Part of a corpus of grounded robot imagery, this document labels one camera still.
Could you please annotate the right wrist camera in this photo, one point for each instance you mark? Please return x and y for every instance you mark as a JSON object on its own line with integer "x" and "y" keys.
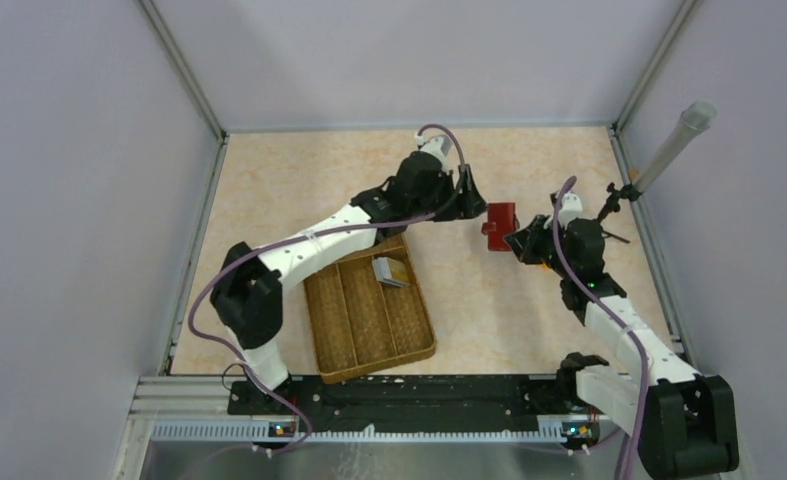
{"x": 567, "y": 208}

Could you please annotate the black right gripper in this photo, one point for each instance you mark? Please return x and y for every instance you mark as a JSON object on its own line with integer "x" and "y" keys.
{"x": 525, "y": 241}

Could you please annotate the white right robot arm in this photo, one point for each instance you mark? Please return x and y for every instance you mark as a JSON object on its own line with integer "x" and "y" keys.
{"x": 679, "y": 423}

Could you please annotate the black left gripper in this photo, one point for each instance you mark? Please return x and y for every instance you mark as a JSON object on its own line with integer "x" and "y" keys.
{"x": 464, "y": 205}

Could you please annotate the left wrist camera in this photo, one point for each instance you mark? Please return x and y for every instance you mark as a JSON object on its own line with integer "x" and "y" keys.
{"x": 439, "y": 146}

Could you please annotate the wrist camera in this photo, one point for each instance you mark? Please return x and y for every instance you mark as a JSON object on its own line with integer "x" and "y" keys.
{"x": 439, "y": 146}
{"x": 567, "y": 208}

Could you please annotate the aluminium frame rail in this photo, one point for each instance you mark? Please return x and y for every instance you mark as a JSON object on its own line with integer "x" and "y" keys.
{"x": 181, "y": 68}

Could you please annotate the black mini tripod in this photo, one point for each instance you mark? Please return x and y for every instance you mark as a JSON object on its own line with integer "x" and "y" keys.
{"x": 616, "y": 194}

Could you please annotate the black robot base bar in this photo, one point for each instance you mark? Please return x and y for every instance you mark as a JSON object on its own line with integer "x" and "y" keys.
{"x": 524, "y": 405}

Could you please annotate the woven bamboo tray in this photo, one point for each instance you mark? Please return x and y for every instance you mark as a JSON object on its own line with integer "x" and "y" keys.
{"x": 360, "y": 326}

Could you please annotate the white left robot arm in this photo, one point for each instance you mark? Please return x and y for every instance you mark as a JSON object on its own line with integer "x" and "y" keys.
{"x": 248, "y": 291}

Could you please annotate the red leather card holder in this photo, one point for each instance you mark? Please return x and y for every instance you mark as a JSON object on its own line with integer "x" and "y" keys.
{"x": 501, "y": 220}

